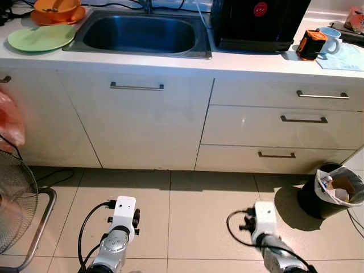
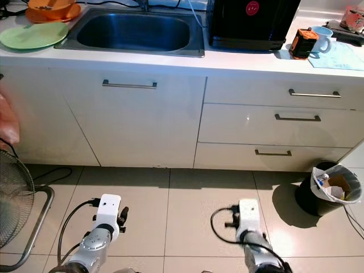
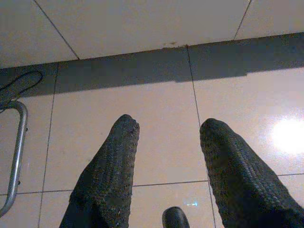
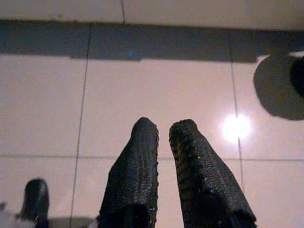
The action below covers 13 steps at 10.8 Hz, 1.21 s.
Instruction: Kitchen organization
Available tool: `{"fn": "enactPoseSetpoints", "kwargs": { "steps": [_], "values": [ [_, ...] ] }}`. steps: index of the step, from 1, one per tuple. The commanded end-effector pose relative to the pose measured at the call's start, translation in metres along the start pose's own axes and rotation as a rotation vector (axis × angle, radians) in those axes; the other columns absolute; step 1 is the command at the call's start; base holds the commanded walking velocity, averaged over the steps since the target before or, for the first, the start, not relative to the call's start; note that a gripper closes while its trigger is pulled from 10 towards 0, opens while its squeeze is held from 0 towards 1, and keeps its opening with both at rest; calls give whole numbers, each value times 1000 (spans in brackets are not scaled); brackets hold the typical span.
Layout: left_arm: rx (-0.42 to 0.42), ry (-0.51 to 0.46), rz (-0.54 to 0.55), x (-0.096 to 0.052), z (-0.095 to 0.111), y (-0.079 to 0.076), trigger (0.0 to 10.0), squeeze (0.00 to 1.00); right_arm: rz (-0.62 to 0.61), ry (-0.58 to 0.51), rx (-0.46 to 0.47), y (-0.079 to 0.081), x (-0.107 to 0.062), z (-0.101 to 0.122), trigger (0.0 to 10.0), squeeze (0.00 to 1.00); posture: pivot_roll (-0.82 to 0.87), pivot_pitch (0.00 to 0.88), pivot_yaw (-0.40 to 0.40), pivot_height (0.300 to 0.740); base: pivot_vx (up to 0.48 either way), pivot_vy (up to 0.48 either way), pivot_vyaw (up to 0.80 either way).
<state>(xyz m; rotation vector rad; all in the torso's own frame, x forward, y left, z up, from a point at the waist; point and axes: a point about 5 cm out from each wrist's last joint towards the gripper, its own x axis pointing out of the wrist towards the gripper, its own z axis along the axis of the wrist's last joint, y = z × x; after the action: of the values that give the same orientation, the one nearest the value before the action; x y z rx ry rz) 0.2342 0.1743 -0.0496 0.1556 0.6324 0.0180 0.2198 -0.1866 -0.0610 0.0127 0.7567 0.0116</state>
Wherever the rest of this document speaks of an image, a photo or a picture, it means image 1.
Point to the brown cardboard piece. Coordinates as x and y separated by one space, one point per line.
344 185

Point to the low white drawer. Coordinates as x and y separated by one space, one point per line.
227 159

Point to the orange plate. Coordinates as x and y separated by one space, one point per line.
79 16

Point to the red patterned container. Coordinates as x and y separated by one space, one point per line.
355 20

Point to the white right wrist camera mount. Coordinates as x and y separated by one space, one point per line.
264 216

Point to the white bin liner bag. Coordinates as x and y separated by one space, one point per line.
324 192

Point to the white mug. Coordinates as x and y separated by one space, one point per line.
333 37

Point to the dark metal faucet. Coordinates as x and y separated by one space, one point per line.
149 7

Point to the silver cutlery piece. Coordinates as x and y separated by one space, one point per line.
54 9

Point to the black trash bin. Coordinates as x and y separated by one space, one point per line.
310 199

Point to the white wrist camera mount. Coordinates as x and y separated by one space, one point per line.
124 210
264 216

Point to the stainless steel sink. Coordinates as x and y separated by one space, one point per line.
142 34

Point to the black flat appliance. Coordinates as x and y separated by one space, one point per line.
352 38

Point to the black appliance with red logo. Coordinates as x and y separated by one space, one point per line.
250 28

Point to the white sink cabinet door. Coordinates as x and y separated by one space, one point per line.
136 131

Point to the deep white drawer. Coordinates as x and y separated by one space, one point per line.
244 128

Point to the light green plate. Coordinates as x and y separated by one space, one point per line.
40 38

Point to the red plastic bag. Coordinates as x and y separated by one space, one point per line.
10 122

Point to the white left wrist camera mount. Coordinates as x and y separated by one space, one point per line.
124 210

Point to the shallow white drawer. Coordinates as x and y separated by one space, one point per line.
250 94

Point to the light blue cloth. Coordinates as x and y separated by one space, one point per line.
347 60

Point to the black standing fan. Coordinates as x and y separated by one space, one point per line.
14 199

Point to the white plain cabinet door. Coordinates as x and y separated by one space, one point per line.
51 125

